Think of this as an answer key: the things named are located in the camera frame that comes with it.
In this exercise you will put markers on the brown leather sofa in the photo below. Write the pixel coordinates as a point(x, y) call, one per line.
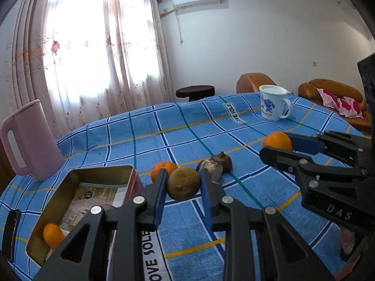
point(309, 91)

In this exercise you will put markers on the white floral mug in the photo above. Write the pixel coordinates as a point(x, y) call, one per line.
point(275, 103)

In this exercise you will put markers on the black phone on table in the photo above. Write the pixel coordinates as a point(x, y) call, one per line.
point(9, 234)

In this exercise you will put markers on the brown kiwi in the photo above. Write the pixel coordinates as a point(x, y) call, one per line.
point(183, 183)

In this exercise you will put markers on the pink plastic pitcher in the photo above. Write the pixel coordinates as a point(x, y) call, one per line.
point(35, 141)

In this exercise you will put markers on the brown leather armchair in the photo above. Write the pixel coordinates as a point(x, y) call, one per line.
point(250, 82)

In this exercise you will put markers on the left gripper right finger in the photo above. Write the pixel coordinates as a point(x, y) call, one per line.
point(258, 242)

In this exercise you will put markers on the pink floral cushion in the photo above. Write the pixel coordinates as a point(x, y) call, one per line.
point(345, 106)

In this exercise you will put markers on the purple round fruit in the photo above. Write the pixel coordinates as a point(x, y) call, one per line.
point(108, 209)

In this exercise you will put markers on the pink sheer curtain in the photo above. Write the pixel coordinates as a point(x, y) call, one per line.
point(84, 60)

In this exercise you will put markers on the paper sheet in tin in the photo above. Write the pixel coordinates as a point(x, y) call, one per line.
point(88, 195)

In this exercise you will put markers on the pink metal tin box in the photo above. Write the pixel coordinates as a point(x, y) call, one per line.
point(56, 207)

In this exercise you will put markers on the dark round stool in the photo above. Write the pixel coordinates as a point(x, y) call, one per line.
point(195, 93)

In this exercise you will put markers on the small orange in tin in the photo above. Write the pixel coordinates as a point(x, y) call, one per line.
point(53, 235)

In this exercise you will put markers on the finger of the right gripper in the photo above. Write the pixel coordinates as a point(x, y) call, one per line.
point(349, 149)
point(306, 170)

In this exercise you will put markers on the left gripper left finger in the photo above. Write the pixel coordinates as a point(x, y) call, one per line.
point(102, 246)

